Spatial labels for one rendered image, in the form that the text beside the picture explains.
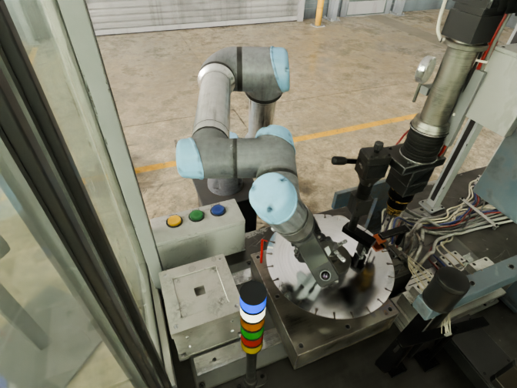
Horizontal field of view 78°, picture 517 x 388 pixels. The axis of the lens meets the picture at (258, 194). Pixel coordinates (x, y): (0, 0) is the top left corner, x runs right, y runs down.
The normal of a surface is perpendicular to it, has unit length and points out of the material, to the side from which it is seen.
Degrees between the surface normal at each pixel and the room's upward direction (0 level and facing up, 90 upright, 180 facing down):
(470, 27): 90
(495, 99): 90
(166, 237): 0
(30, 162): 90
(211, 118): 6
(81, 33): 90
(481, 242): 0
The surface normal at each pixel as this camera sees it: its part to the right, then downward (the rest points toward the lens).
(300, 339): 0.03, -0.75
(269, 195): -0.39, -0.43
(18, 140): 0.37, 0.62
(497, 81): -0.93, 0.22
